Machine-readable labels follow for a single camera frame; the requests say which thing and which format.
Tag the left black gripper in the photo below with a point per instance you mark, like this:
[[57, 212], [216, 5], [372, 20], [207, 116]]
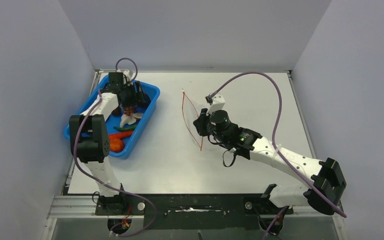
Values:
[[138, 97]]

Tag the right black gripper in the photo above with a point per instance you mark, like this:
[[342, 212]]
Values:
[[200, 123]]

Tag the clear zip top bag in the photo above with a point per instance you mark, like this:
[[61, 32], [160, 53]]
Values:
[[190, 112]]

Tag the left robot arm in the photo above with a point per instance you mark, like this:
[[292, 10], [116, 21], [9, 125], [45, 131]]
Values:
[[90, 141]]

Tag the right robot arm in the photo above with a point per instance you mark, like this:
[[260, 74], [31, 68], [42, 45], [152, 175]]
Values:
[[323, 181]]

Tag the purple grape bunch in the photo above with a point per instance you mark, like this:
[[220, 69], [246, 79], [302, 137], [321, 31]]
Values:
[[129, 110]]

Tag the small dark lychee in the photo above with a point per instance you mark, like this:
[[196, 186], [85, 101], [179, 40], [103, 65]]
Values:
[[117, 112]]

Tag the green chili pepper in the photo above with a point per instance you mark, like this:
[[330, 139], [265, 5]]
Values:
[[125, 129]]

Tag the orange carrot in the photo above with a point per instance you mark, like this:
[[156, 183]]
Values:
[[121, 135]]

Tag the orange tomato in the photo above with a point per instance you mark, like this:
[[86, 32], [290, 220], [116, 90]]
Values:
[[116, 145]]

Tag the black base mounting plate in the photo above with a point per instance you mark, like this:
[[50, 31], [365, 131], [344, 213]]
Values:
[[250, 211]]

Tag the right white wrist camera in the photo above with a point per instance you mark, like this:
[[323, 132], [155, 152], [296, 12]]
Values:
[[216, 103]]

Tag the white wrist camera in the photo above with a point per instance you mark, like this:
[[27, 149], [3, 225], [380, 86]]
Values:
[[127, 75], [216, 103]]

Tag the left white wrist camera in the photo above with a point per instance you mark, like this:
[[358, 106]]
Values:
[[127, 75]]

